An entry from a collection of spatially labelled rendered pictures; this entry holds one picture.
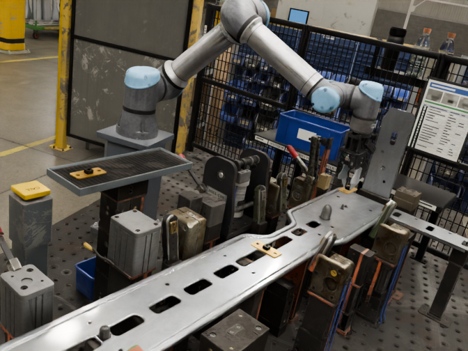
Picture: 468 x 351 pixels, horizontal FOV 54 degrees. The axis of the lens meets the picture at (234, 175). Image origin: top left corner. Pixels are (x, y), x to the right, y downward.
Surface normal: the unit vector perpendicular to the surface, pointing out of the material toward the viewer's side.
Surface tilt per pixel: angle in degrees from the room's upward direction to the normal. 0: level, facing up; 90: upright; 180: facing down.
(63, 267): 0
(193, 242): 90
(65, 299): 0
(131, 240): 90
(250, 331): 0
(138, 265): 90
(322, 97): 90
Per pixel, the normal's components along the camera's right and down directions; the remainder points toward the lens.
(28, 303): 0.76, 0.36
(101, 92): -0.36, 0.29
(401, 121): -0.62, 0.18
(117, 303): 0.17, -0.92
